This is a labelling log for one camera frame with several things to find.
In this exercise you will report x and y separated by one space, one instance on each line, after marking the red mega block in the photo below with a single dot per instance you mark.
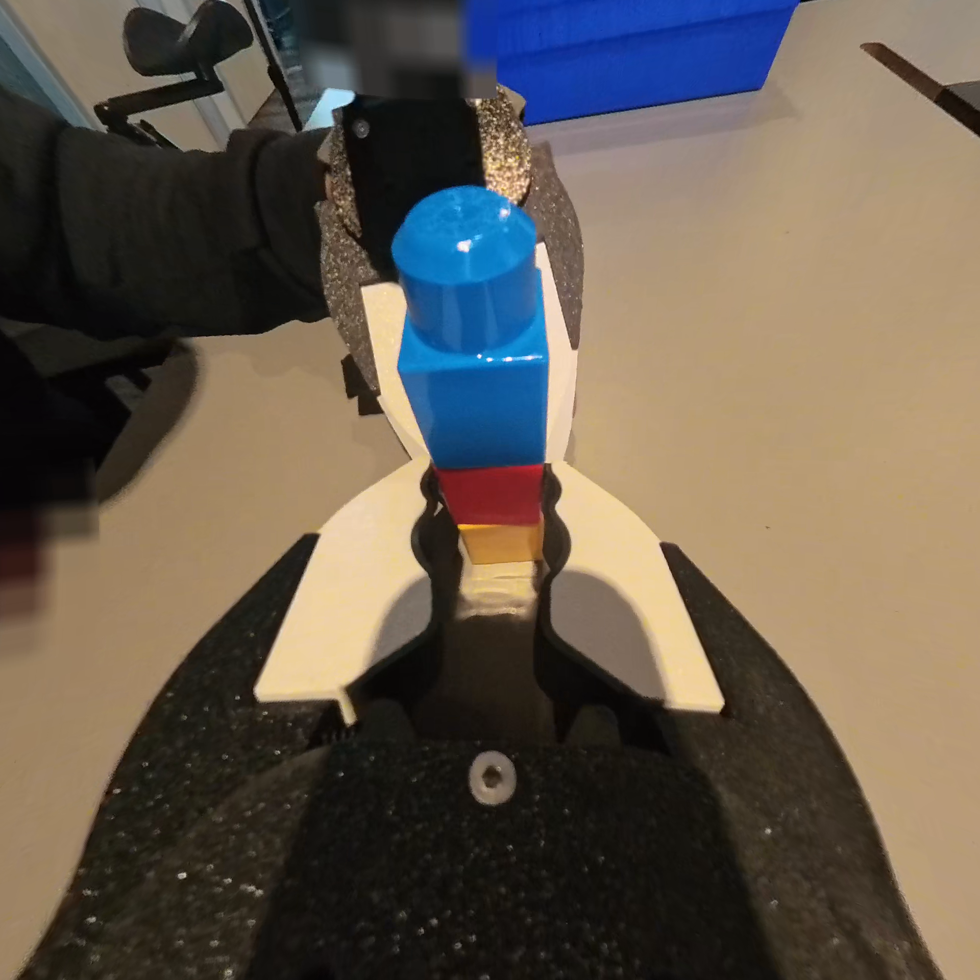
490 494

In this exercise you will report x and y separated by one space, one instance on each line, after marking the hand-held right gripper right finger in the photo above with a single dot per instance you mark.
651 612

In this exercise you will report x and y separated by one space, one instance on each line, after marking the person's left forearm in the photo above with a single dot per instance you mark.
153 222

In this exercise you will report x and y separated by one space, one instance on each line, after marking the yellow mega block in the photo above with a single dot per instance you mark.
501 543

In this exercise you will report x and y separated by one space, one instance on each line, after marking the blue plastic bin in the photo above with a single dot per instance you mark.
635 53

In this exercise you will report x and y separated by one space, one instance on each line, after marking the person's dark clothed body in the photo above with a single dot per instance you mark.
46 429

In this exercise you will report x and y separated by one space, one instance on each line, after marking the blue mega block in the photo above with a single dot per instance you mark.
475 383

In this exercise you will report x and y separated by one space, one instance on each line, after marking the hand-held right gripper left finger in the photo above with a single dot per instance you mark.
329 612

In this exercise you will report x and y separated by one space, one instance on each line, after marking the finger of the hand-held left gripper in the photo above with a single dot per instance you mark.
563 383
383 344

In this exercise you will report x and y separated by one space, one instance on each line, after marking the person's left hand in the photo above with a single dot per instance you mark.
326 172

